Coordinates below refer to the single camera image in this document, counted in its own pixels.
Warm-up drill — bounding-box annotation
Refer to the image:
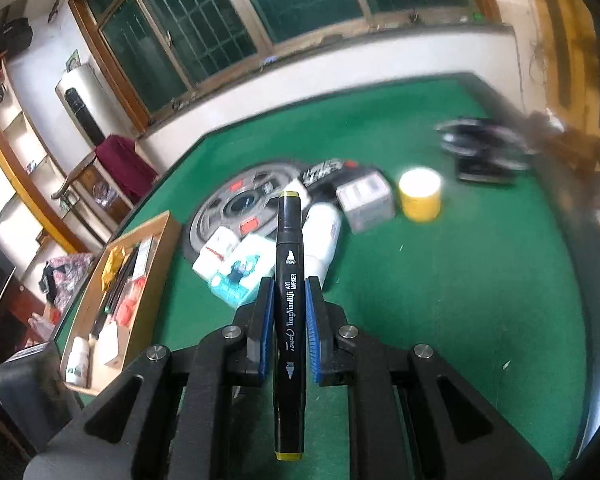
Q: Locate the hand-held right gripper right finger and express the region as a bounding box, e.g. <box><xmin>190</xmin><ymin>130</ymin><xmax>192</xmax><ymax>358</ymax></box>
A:
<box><xmin>305</xmin><ymin>276</ymin><xmax>553</xmax><ymax>480</ymax></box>

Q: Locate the black bag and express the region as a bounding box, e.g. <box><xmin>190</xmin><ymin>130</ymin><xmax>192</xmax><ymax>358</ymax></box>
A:
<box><xmin>0</xmin><ymin>16</ymin><xmax>34</xmax><ymax>62</ymax></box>

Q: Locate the green barred window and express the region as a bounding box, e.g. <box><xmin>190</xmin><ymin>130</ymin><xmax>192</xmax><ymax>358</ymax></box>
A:
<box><xmin>70</xmin><ymin>0</ymin><xmax>501</xmax><ymax>126</ymax></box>

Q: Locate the patterned cloth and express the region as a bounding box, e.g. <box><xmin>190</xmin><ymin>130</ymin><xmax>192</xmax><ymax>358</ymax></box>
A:
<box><xmin>39</xmin><ymin>253</ymin><xmax>97</xmax><ymax>312</ymax></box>

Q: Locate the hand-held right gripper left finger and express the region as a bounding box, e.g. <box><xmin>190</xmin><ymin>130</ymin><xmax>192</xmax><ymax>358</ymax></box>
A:
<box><xmin>22</xmin><ymin>276</ymin><xmax>276</xmax><ymax>480</ymax></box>

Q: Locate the maroon cloth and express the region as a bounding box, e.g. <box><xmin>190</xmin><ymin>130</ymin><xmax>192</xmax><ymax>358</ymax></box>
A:
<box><xmin>94</xmin><ymin>134</ymin><xmax>159</xmax><ymax>207</ymax></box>

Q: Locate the grey round table panel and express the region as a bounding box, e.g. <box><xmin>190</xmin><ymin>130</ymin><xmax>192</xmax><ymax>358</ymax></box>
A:
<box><xmin>184</xmin><ymin>159</ymin><xmax>322</xmax><ymax>262</ymax></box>

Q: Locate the standing air conditioner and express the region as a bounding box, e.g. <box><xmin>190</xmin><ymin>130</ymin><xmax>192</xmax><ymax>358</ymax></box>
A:
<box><xmin>54</xmin><ymin>61</ymin><xmax>109</xmax><ymax>147</ymax></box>

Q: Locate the white red-label package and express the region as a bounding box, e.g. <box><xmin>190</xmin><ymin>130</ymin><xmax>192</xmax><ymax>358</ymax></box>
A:
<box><xmin>192</xmin><ymin>225</ymin><xmax>242</xmax><ymax>282</ymax></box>

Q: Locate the white plastic bottle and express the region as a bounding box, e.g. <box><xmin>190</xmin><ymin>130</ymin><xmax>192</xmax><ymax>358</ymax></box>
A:
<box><xmin>64</xmin><ymin>335</ymin><xmax>92</xmax><ymax>388</ymax></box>
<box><xmin>301</xmin><ymin>201</ymin><xmax>343</xmax><ymax>287</ymax></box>

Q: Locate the black white-print packet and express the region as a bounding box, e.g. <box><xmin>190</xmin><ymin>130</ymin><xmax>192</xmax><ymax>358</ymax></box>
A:
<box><xmin>299</xmin><ymin>158</ymin><xmax>362</xmax><ymax>197</ymax></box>

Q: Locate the white pink-edged carton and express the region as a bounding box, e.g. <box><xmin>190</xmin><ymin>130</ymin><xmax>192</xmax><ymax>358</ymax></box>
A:
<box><xmin>96</xmin><ymin>321</ymin><xmax>132</xmax><ymax>369</ymax></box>

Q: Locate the golden wooden cabinet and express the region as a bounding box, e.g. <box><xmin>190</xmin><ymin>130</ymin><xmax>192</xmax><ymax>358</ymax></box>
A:
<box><xmin>529</xmin><ymin>0</ymin><xmax>600</xmax><ymax>242</ymax></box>

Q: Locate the teal carton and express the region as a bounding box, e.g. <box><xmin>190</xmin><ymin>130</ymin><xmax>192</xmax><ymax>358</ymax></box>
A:
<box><xmin>209</xmin><ymin>234</ymin><xmax>277</xmax><ymax>309</ymax></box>

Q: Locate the cardboard tray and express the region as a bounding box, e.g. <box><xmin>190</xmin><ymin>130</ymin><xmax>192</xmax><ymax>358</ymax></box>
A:
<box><xmin>55</xmin><ymin>211</ymin><xmax>184</xmax><ymax>397</ymax></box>

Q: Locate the black marker yellow cap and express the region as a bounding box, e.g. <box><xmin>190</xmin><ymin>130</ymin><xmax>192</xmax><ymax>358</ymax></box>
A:
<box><xmin>272</xmin><ymin>190</ymin><xmax>307</xmax><ymax>463</ymax></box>

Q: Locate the wooden chair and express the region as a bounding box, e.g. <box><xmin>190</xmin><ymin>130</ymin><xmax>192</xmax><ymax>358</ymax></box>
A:
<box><xmin>51</xmin><ymin>151</ymin><xmax>137</xmax><ymax>222</ymax></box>

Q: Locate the white wall shelf unit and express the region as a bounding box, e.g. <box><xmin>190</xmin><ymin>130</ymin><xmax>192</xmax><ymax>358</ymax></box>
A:
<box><xmin>0</xmin><ymin>56</ymin><xmax>112</xmax><ymax>272</ymax></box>

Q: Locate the gold snack packet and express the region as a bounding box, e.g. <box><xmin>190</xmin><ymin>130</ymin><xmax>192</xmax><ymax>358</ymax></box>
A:
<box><xmin>102</xmin><ymin>244</ymin><xmax>132</xmax><ymax>289</ymax></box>

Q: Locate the yellow jar white lid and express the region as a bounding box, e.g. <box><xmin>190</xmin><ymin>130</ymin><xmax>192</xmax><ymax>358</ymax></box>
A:
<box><xmin>398</xmin><ymin>166</ymin><xmax>443</xmax><ymax>224</ymax></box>

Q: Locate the black marker grey cap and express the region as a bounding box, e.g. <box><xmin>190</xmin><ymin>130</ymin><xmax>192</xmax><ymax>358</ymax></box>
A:
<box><xmin>105</xmin><ymin>251</ymin><xmax>137</xmax><ymax>312</ymax></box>

